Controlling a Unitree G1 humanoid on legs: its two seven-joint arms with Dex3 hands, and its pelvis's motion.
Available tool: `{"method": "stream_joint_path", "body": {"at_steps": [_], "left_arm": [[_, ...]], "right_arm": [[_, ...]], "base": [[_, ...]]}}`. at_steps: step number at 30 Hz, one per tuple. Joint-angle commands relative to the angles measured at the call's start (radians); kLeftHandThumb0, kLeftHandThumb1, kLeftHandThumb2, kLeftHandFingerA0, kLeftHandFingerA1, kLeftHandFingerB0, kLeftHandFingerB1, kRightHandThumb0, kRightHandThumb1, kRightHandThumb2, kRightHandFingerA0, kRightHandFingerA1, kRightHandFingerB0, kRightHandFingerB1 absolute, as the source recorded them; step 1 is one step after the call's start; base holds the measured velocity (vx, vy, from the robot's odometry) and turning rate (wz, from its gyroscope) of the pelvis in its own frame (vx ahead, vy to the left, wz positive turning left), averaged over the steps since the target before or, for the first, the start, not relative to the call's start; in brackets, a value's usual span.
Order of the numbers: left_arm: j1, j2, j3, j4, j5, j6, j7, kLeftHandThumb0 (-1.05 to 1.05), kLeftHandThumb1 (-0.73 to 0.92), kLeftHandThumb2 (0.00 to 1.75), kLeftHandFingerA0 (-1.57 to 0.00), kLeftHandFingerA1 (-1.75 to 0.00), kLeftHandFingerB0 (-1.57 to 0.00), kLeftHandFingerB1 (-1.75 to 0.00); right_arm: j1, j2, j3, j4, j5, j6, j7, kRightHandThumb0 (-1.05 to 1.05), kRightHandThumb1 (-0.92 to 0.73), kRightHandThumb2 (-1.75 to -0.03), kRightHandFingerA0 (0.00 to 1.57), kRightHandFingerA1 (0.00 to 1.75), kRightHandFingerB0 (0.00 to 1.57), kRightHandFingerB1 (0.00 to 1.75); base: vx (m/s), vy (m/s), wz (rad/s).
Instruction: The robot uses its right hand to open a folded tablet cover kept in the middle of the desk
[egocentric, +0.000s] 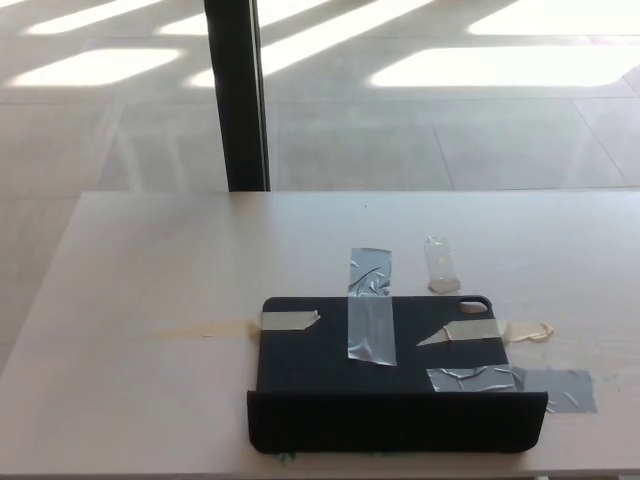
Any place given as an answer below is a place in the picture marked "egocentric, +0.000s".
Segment black folding tablet cover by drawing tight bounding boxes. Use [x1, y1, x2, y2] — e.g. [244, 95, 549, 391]
[246, 296, 550, 456]

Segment beige masking tape long tail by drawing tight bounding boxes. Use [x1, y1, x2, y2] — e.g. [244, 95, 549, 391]
[144, 309, 322, 340]

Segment beige masking tape crumpled end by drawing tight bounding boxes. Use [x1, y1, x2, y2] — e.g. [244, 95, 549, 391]
[415, 319, 556, 347]

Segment wide wrinkled grey tape strip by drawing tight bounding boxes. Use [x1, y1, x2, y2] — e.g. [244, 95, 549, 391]
[425, 364, 599, 415]

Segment long grey duct tape strip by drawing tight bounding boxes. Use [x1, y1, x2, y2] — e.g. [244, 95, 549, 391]
[346, 246, 398, 367]

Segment black window frame post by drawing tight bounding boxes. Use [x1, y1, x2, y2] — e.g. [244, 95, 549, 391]
[203, 0, 273, 193]

